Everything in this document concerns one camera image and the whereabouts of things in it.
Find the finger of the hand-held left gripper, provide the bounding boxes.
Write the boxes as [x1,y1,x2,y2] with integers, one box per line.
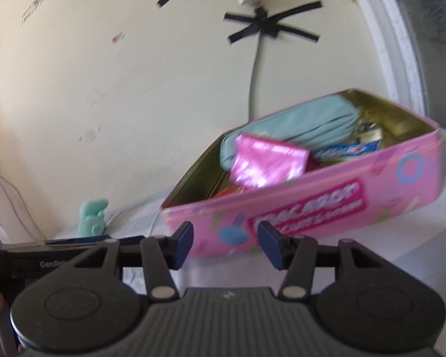
[45,234,146,251]

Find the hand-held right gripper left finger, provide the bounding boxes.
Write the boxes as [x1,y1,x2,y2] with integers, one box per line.
[72,221,194,303]

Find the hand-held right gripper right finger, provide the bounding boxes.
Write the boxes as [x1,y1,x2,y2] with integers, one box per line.
[258,221,386,302]

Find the pink tin box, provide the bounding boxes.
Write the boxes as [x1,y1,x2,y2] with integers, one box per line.
[159,88,443,258]

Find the shiny pink packet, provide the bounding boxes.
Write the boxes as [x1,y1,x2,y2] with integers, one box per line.
[230,133,311,189]

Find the large green toothpaste box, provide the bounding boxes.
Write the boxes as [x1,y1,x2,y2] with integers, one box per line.
[311,140,380,163]

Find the teal zipper pouch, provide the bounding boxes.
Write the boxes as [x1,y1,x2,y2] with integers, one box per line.
[219,94,360,172]

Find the teal plush toy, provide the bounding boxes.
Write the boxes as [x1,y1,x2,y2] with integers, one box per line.
[77,198,110,238]

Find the black tape cross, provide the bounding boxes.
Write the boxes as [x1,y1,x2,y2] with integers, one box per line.
[224,1,323,46]

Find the grey wall cable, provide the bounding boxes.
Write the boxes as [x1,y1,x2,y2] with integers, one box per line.
[247,4,265,120]

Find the white frosted window frame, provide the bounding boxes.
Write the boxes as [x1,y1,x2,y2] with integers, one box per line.
[343,0,446,137]

